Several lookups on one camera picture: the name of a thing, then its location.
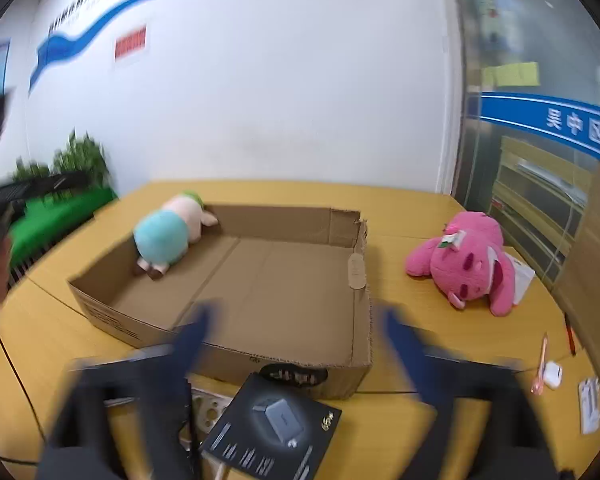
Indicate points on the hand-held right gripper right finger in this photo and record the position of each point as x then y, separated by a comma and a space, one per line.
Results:
400, 340

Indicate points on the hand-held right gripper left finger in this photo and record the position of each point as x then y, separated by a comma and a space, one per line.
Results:
195, 335

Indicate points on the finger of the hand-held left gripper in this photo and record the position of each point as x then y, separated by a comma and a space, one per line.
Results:
40, 185

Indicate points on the white clear phone case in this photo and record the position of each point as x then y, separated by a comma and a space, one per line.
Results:
212, 410

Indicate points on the cardboard box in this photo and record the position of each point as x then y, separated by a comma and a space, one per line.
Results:
280, 280

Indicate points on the black charger box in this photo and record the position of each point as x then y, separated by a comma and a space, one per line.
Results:
270, 425

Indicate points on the white folding device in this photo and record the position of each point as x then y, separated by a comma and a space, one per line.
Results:
590, 405

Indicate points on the small potted green plant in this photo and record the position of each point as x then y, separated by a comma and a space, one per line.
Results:
30, 170

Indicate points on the green table cloth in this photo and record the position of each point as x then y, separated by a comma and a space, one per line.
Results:
55, 220

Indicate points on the large potted green plant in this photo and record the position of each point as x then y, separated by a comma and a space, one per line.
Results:
82, 157

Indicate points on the teal and pink plush toy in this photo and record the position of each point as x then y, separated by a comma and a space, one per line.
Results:
160, 240

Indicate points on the white paper box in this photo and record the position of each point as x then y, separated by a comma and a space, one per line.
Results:
525, 275

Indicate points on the pink pen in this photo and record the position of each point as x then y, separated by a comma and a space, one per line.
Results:
541, 360

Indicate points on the white earbud case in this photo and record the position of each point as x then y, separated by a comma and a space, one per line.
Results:
553, 375

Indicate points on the red pen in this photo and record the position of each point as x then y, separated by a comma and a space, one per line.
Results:
570, 335

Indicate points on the brown board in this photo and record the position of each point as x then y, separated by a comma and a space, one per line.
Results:
595, 260

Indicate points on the blue glass banner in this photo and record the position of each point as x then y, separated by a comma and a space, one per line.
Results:
540, 115

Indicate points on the yellow sticky note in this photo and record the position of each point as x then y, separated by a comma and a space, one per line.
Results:
512, 75
492, 76
530, 73

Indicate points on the cartoon poster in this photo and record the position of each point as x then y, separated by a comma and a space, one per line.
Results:
490, 15

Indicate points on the blue wave wall decoration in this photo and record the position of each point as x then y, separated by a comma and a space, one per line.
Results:
55, 55

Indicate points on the red wall sign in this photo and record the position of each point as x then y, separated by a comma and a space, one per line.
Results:
130, 42

